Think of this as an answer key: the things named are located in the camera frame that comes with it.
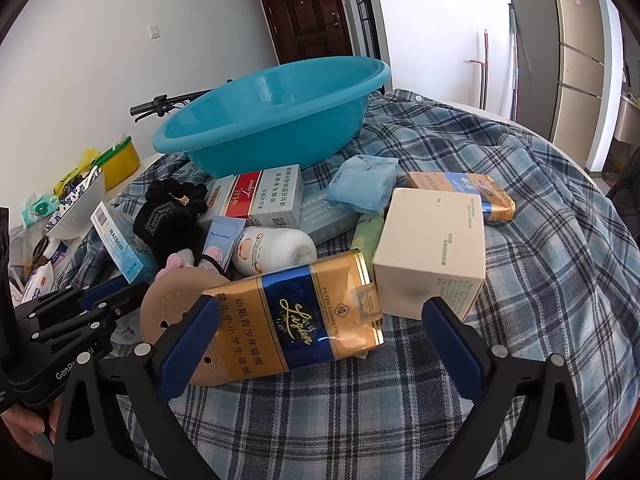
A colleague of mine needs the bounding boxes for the gold refrigerator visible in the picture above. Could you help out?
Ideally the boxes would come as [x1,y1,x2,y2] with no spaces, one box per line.
[515,0,626,171]

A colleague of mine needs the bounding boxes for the metal pole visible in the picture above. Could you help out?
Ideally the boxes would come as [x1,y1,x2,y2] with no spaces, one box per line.
[470,27,491,108]

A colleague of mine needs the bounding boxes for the red white cigarette carton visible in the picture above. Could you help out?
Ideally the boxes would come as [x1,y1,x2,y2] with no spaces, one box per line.
[200,164,305,229]

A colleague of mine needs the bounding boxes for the white wet wipes pack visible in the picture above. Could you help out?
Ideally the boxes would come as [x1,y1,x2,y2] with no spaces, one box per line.
[22,262,55,303]

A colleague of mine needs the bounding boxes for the light blue printed pack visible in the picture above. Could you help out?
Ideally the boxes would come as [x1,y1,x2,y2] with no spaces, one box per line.
[90,201,158,283]

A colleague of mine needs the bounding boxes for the blue plaid cloth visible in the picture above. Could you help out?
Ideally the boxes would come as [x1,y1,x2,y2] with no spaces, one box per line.
[65,89,640,480]

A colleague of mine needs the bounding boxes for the dark chair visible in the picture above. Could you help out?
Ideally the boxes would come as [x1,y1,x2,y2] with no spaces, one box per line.
[605,130,640,241]

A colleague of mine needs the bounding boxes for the white lotion bottle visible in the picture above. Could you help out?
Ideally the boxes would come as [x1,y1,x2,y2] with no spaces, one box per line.
[232,226,317,276]

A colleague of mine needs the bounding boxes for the pink white plush toy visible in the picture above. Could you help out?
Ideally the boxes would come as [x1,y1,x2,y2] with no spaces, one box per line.
[155,252,231,281]

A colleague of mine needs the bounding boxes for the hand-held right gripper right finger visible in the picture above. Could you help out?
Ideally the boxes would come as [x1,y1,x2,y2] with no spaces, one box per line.
[421,296,586,480]

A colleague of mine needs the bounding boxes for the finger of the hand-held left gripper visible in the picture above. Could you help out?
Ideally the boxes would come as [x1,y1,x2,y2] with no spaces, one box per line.
[15,276,136,321]
[30,285,151,356]

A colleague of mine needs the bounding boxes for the person's left hand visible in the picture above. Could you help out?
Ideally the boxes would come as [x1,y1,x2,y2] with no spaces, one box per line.
[0,400,56,453]

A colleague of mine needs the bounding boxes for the green tube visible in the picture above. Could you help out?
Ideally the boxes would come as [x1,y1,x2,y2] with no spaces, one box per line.
[350,212,386,271]

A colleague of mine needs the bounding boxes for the tan round toy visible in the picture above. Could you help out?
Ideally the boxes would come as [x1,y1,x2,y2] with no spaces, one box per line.
[139,266,236,386]

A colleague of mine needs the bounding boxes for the yellow plastic bag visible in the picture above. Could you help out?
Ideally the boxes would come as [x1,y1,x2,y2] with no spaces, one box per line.
[52,147,103,196]

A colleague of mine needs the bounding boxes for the grey blue flat box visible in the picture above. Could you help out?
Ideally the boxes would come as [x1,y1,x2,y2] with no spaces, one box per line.
[300,190,361,246]

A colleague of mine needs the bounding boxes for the scissors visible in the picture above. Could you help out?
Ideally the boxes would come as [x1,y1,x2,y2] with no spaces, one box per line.
[27,237,51,271]

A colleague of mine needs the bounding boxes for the black framed glass door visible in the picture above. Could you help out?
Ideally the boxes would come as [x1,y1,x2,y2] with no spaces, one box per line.
[345,0,391,61]

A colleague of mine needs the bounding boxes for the gold blue cigarette pack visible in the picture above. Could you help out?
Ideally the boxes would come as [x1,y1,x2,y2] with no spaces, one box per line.
[200,251,385,383]

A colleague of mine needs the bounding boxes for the blue plastic basin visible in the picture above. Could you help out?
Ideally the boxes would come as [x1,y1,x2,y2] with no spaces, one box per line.
[152,56,392,179]

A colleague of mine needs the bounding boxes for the black glove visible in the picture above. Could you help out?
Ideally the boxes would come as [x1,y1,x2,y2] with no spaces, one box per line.
[132,178,208,266]

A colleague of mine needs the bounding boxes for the blue patterned white bowl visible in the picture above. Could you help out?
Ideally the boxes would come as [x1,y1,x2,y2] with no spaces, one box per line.
[45,167,105,241]

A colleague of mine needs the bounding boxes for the green tissue packet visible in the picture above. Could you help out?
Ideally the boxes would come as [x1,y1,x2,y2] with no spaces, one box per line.
[21,195,60,228]

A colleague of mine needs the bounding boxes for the light blue soft packet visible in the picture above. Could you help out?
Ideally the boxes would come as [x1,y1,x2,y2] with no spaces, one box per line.
[331,155,398,213]

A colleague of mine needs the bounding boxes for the beige cardboard box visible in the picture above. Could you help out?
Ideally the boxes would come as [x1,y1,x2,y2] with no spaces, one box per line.
[372,187,486,322]

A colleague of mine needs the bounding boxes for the dark brown door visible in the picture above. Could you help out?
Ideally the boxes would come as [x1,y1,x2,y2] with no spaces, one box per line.
[255,0,353,66]

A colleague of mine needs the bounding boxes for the white bin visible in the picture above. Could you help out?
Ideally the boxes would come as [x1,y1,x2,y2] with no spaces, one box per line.
[617,95,640,146]

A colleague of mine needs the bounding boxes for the small light blue box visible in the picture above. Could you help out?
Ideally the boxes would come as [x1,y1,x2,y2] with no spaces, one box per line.
[202,216,247,268]

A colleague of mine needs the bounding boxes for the yellow container with green lid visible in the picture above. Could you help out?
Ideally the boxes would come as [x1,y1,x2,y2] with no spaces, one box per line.
[97,136,141,192]

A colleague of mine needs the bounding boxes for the bicycle handlebar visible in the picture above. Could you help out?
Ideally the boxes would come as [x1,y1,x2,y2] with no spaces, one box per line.
[130,79,233,123]

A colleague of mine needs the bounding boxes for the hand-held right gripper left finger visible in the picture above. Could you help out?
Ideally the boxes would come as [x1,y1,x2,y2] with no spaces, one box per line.
[52,295,223,480]

